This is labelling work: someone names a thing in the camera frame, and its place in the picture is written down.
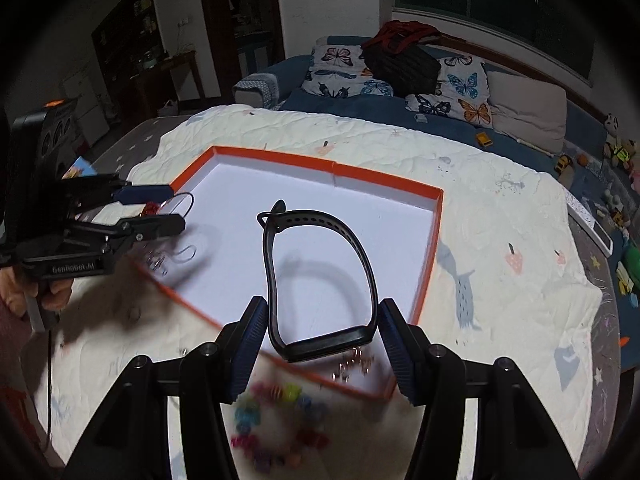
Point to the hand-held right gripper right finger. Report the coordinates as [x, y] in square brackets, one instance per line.
[395, 352]

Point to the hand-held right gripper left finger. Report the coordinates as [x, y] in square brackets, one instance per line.
[250, 347]

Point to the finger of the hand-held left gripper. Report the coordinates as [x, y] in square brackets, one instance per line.
[145, 193]
[160, 225]

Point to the red knot ornament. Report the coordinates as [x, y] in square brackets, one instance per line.
[149, 208]

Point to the silver hoop earring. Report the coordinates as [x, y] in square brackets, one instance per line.
[196, 254]
[192, 205]

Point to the black watch band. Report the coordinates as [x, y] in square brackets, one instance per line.
[325, 346]

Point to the orange shallow tray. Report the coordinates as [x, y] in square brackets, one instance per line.
[350, 220]

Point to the person's left hand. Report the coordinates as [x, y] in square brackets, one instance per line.
[56, 295]

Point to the small gold stud earrings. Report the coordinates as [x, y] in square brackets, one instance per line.
[352, 362]

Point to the grey star-print mat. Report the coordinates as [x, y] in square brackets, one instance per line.
[125, 147]

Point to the children's picture book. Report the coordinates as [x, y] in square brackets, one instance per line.
[80, 169]

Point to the small white bag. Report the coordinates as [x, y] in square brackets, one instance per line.
[169, 108]

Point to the white drawer unit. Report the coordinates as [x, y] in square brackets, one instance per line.
[85, 105]

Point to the wooden side table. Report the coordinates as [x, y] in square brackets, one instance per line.
[170, 77]

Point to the grey checked blanket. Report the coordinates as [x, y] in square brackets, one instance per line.
[255, 87]

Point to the dark wooden cabinet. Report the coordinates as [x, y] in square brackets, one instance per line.
[127, 35]

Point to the cream printed quilt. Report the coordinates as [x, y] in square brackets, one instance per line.
[500, 210]

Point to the blue sofa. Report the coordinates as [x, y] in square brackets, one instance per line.
[350, 102]

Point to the butterfly print pillow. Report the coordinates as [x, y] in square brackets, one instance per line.
[345, 77]
[460, 90]

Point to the long white patterned box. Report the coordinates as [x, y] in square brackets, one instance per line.
[592, 222]

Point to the white stick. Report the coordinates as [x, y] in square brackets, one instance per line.
[535, 145]

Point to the yellow toy truck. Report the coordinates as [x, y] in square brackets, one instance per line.
[564, 165]

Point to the pile of toys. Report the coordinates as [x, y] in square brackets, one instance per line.
[622, 220]

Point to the beige pillow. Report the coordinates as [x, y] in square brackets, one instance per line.
[527, 110]

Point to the black quilted bag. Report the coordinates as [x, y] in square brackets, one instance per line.
[400, 67]

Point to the red cloth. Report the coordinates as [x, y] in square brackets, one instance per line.
[400, 32]

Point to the plush toy with yellow vest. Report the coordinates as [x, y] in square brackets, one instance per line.
[625, 156]

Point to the panda plush toy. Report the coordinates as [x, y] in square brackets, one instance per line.
[612, 135]

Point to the dark window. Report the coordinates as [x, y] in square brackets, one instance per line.
[500, 5]

